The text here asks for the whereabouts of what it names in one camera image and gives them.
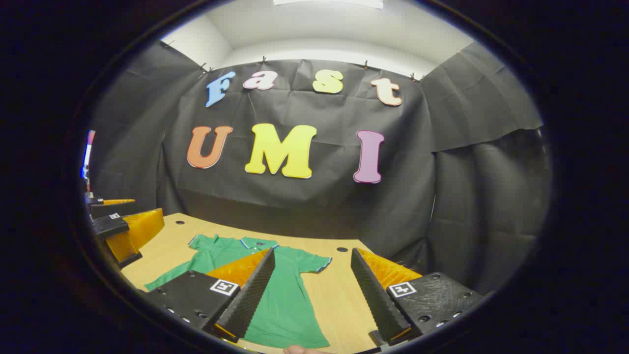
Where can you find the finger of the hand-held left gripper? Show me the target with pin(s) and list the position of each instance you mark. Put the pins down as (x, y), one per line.
(105, 209)
(110, 225)

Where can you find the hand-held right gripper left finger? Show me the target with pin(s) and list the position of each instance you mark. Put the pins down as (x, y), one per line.
(250, 300)

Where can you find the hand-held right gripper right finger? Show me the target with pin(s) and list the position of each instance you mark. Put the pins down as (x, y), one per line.
(373, 300)

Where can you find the green T-shirt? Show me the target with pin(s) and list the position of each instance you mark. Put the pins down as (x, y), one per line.
(290, 295)

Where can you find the computer monitor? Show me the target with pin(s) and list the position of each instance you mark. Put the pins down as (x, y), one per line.
(88, 152)

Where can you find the black backdrop cloth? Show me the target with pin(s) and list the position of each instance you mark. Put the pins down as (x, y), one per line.
(304, 206)

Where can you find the ceiling light panel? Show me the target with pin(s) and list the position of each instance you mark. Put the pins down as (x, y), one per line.
(329, 3)

